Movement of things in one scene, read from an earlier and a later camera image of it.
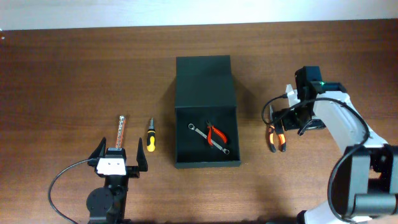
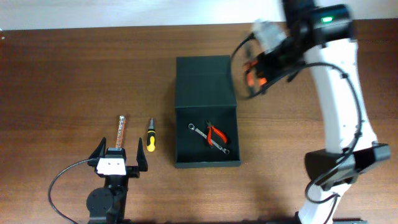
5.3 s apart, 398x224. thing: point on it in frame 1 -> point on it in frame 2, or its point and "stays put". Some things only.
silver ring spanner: [191, 127] stays put
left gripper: [134, 171] stays put
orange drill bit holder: [120, 132] stays put
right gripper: [288, 124] -> [265, 71]
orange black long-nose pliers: [282, 138] -> [252, 75]
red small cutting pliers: [210, 127] stays put
